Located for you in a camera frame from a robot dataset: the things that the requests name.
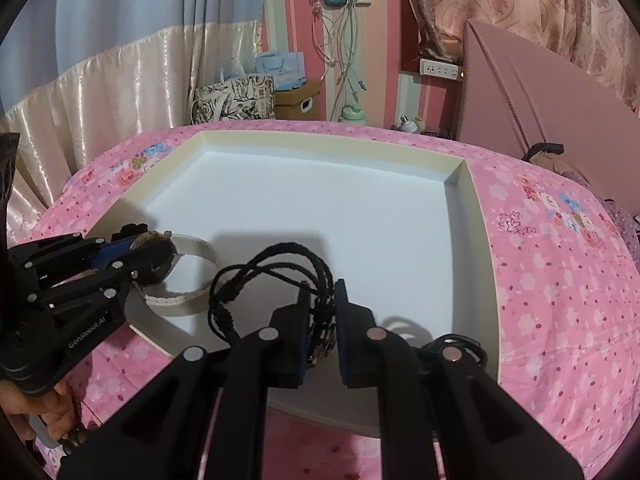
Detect black white floral bag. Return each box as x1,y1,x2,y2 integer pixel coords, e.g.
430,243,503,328
191,75,276,125

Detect hanging white charger cables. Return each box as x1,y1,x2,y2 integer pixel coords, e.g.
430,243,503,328
307,0,369,111

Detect white power strip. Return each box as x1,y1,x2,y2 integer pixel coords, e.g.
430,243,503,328
419,58,462,80

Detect pink floral bed sheet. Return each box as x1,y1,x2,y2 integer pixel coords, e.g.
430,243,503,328
30,120,639,479

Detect person left hand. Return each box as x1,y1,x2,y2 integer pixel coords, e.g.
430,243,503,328
1,379,77,442

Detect mint green bottle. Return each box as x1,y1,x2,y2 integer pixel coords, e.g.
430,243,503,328
338,104,367,126

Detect white strap wristwatch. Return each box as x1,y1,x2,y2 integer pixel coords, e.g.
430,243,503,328
131,231,221,318

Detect brown cardboard box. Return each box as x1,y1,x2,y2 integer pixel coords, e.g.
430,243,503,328
274,80,320,120

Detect black blue cord bracelets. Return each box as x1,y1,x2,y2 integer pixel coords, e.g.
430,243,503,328
206,242,336,366

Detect blue and cream curtain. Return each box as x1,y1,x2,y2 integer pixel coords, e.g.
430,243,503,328
1,0,265,240

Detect pink patterned curtain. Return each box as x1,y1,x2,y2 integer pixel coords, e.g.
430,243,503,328
400,0,639,110

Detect pink headboard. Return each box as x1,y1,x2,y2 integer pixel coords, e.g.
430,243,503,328
456,21,639,211

